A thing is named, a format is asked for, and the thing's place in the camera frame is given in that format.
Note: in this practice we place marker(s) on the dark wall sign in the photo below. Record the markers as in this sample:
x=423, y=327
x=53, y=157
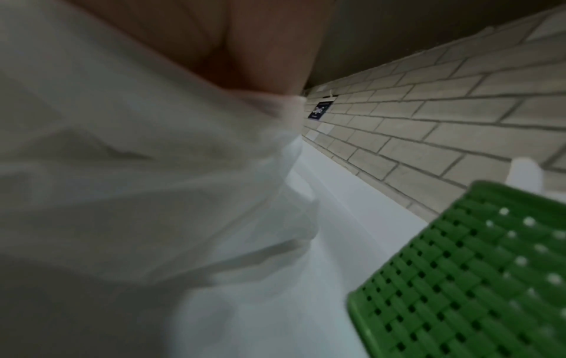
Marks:
x=320, y=110

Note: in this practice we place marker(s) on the green basket with knives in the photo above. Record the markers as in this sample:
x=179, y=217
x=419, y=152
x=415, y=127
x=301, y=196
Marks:
x=468, y=279

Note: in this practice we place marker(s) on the bunch of white plastic knives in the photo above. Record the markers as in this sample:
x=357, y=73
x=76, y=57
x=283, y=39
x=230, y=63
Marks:
x=525, y=173

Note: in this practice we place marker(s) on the clear plastic bag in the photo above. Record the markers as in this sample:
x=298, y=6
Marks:
x=132, y=174

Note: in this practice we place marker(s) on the person's right hand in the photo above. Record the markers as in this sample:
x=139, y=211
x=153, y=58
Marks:
x=243, y=45

